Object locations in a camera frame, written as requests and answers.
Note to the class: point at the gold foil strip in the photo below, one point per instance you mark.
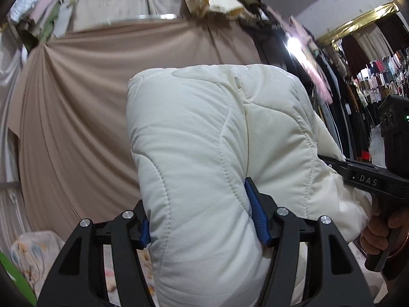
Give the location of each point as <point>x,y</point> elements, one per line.
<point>358,22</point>

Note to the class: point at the cream quilted jacket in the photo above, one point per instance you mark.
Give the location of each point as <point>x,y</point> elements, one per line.
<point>198,153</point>

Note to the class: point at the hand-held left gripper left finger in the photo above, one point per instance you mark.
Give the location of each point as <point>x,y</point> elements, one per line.
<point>145,230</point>

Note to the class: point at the beige backdrop curtain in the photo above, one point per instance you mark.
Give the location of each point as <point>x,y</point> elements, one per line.
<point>80,118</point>

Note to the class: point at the floral fleece blanket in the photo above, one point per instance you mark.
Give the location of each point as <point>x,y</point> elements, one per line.
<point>32,255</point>

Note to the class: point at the pale hanging curtain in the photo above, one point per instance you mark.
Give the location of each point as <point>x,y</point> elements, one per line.
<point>121,3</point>

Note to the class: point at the rack of hanging clothes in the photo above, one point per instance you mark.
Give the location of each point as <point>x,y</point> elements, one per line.
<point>348,80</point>

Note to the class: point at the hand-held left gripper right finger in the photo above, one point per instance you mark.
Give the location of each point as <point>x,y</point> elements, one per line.
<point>257,217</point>

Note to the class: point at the green cushion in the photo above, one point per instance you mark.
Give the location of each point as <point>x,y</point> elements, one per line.
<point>12,278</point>

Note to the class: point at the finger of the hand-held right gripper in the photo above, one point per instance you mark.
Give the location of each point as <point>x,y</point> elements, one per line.
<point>332,163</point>

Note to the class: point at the olive hanging garment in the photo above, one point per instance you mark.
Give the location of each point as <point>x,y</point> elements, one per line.
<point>249,3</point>
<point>38,28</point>

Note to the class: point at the person's right hand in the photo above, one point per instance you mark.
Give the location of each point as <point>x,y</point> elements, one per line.
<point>374,236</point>

